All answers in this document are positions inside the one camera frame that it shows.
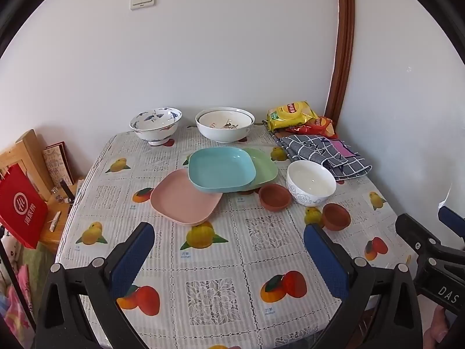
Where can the person's right hand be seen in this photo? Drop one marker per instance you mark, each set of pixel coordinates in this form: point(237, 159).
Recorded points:
point(440, 327)

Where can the pink printed cloth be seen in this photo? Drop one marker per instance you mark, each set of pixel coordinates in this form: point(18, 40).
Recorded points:
point(16, 298)

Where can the blue and white footed bowl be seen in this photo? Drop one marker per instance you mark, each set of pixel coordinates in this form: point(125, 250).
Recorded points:
point(156, 125)

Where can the large white bowl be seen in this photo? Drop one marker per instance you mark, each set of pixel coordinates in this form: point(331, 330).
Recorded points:
point(223, 132)

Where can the small white tube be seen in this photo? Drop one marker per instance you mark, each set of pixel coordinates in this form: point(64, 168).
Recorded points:
point(55, 221)

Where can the cream printed bowl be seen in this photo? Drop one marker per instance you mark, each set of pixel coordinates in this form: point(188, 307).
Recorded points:
point(225, 120)

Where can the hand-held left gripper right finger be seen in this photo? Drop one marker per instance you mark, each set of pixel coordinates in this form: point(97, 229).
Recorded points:
point(323, 258)

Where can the fruit print tablecloth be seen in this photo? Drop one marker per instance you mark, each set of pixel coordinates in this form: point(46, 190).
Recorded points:
point(236, 247)

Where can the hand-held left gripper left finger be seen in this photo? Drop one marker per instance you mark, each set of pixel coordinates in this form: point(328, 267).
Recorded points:
point(132, 258)

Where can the red chips bag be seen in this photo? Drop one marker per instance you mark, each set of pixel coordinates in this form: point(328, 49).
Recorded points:
point(318, 126)

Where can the yellow chips bag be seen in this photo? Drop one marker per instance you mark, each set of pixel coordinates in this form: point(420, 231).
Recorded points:
point(288, 116)

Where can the wooden side table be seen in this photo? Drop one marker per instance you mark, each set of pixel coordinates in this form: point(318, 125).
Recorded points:
point(60, 221)

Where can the pink square plate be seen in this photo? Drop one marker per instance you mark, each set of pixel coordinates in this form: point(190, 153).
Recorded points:
point(181, 198)

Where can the grey checked cloth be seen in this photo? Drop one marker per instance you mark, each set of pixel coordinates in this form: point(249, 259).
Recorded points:
point(319, 152)

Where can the green square plate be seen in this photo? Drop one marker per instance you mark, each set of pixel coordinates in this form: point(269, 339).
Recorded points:
point(265, 169)

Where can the patterned book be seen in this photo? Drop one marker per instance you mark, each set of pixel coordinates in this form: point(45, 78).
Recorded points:
point(58, 163)

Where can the small brown bowl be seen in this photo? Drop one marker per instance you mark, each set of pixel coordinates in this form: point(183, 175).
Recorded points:
point(275, 196)
point(336, 216)

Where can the white bowl with blue pattern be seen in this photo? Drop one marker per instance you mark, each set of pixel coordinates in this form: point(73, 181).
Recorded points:
point(310, 183)

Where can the blue square plate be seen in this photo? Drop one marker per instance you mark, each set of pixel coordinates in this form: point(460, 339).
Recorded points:
point(221, 169)

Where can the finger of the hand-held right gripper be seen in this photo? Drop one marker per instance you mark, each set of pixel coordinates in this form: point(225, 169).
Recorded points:
point(408, 229)
point(450, 218)

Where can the brown wooden door frame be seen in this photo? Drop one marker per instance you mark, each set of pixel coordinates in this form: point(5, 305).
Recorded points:
point(343, 43)

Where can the red paper bag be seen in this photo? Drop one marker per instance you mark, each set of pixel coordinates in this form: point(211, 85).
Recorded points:
point(21, 207)

